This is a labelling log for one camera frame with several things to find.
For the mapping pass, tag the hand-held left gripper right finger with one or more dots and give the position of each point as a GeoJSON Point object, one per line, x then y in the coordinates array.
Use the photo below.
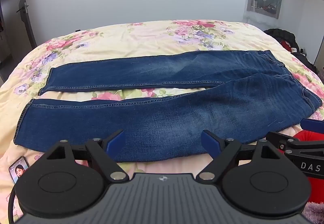
{"type": "Point", "coordinates": [209, 142]}

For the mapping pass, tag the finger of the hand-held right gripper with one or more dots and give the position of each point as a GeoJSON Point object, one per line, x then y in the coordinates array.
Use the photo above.
{"type": "Point", "coordinates": [283, 140]}
{"type": "Point", "coordinates": [313, 125]}

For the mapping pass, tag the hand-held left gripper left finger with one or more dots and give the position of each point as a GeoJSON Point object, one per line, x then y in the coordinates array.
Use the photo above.
{"type": "Point", "coordinates": [115, 142]}

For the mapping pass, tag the blue denim pants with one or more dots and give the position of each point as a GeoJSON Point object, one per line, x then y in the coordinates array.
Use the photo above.
{"type": "Point", "coordinates": [162, 117]}

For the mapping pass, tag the person's red clothing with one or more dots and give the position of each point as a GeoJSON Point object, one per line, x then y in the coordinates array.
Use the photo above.
{"type": "Point", "coordinates": [316, 196]}

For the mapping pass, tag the purple fluffy cloth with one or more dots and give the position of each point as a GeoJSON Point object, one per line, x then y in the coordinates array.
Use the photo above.
{"type": "Point", "coordinates": [315, 213]}

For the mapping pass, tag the black clothes pile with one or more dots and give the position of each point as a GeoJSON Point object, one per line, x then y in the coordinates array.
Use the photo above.
{"type": "Point", "coordinates": [283, 36]}

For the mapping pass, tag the smartphone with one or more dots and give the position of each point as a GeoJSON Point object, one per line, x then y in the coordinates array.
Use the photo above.
{"type": "Point", "coordinates": [18, 169]}

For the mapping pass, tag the floral yellow blanket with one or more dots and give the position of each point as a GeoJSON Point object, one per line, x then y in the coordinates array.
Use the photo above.
{"type": "Point", "coordinates": [106, 41]}

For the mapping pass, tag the door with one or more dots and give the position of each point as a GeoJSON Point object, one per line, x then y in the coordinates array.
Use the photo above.
{"type": "Point", "coordinates": [15, 24]}

